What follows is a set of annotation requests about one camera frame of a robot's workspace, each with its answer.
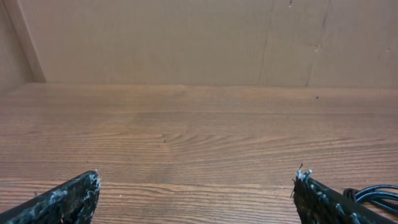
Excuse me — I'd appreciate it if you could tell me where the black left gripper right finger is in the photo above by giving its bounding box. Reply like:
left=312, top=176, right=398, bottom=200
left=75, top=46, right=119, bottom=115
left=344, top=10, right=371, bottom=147
left=291, top=168, right=395, bottom=224

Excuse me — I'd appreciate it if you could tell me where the thick black USB cable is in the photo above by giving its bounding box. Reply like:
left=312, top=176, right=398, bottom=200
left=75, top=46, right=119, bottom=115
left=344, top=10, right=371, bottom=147
left=343, top=184, right=398, bottom=215

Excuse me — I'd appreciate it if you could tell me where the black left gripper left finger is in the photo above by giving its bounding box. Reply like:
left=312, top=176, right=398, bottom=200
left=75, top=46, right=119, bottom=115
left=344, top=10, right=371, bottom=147
left=1, top=170, right=100, bottom=224

